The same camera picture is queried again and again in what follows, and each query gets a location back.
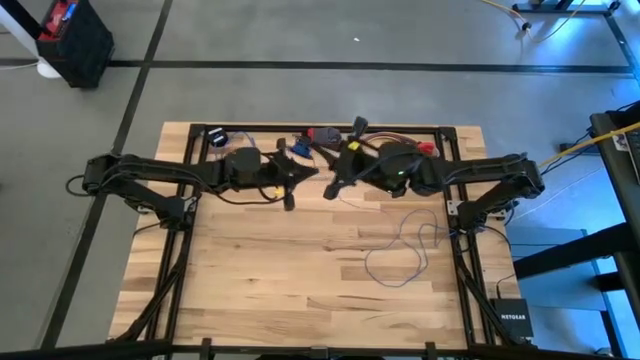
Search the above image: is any black crate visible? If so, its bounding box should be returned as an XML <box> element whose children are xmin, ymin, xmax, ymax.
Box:
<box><xmin>33</xmin><ymin>0</ymin><xmax>115</xmax><ymax>91</ymax></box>

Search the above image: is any long blue cord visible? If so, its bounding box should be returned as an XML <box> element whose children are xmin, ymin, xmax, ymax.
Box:
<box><xmin>337</xmin><ymin>195</ymin><xmax>454</xmax><ymax>289</ymax></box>

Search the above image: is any black blue white adapter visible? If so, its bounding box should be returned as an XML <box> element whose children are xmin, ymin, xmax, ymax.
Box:
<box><xmin>205</xmin><ymin>126</ymin><xmax>229</xmax><ymax>148</ymax></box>

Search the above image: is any red case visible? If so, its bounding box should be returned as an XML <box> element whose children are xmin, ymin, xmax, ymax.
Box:
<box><xmin>37</xmin><ymin>0</ymin><xmax>81</xmax><ymax>44</ymax></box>

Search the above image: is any black station base frame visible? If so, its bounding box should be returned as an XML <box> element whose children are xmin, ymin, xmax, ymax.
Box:
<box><xmin>510</xmin><ymin>0</ymin><xmax>640</xmax><ymax>81</ymax></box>

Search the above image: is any short blue cord coil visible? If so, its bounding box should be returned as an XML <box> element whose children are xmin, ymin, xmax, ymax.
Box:
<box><xmin>213</xmin><ymin>130</ymin><xmax>257</xmax><ymax>166</ymax></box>

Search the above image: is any black Netgear switch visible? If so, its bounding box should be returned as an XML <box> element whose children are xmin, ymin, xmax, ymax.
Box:
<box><xmin>488</xmin><ymin>297</ymin><xmax>535</xmax><ymax>339</ymax></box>

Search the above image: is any grey red pouch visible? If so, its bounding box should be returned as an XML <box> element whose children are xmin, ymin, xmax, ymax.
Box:
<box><xmin>305</xmin><ymin>126</ymin><xmax>343</xmax><ymax>147</ymax></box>

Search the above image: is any black keyboard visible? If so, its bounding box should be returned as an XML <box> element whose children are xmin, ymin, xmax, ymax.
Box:
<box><xmin>624</xmin><ymin>128</ymin><xmax>640</xmax><ymax>186</ymax></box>

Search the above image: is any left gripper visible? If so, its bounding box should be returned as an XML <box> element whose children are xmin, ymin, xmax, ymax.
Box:
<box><xmin>222</xmin><ymin>137</ymin><xmax>320</xmax><ymax>211</ymax></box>

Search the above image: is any yellow cable with black plug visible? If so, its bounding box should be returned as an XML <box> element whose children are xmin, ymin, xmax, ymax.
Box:
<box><xmin>479</xmin><ymin>0</ymin><xmax>586</xmax><ymax>44</ymax></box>

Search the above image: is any black aluminium frame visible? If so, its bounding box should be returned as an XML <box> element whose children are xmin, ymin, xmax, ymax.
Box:
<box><xmin>0</xmin><ymin>122</ymin><xmax>640</xmax><ymax>360</ymax></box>

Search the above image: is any long yellow cable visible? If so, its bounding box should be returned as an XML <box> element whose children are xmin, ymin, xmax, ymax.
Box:
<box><xmin>538</xmin><ymin>119</ymin><xmax>640</xmax><ymax>169</ymax></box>

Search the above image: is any white stand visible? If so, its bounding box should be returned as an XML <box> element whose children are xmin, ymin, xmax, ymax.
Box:
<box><xmin>0</xmin><ymin>0</ymin><xmax>64</xmax><ymax>81</ymax></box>

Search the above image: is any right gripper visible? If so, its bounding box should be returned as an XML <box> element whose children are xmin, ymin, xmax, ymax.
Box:
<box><xmin>315</xmin><ymin>117</ymin><xmax>436</xmax><ymax>199</ymax></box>

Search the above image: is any black desk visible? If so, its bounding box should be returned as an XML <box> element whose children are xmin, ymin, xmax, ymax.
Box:
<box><xmin>512</xmin><ymin>99</ymin><xmax>640</xmax><ymax>360</ymax></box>

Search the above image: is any multicolour wire bundle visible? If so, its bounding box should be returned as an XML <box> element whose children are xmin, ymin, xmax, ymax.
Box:
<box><xmin>360</xmin><ymin>130</ymin><xmax>419</xmax><ymax>149</ymax></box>

